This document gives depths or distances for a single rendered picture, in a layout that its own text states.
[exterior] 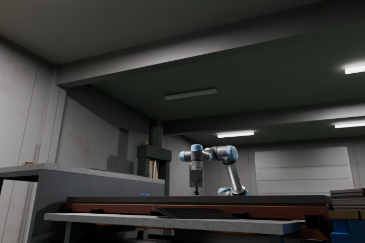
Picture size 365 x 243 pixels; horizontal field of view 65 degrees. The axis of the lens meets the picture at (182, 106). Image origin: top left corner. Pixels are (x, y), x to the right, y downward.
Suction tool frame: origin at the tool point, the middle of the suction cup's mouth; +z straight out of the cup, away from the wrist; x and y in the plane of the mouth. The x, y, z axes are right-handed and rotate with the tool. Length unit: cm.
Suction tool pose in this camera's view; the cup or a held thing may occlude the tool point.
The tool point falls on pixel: (196, 194)
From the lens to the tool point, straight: 188.1
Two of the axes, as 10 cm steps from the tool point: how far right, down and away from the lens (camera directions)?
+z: -0.2, 9.4, -3.3
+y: 9.8, -0.4, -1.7
